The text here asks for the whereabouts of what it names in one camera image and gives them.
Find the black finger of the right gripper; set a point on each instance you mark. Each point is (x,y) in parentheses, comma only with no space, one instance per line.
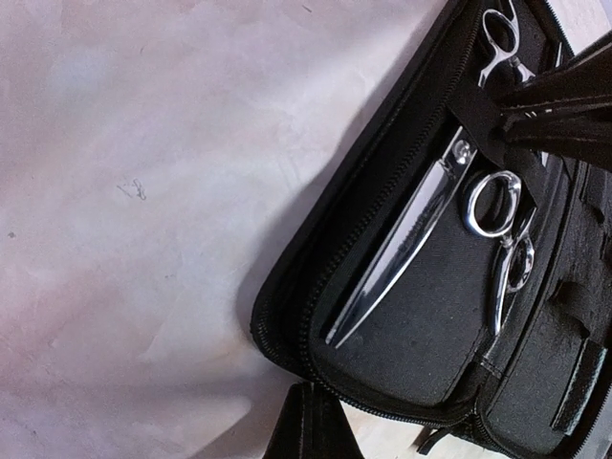
(581,84)

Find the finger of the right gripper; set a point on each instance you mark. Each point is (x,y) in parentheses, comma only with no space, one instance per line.
(584,136)

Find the silver scissors black blades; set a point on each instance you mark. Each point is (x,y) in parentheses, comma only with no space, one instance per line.
(433,194)

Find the black tool pouch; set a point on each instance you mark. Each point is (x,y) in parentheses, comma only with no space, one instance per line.
(425,355)

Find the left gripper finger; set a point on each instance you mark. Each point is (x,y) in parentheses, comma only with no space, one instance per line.
(312,425)

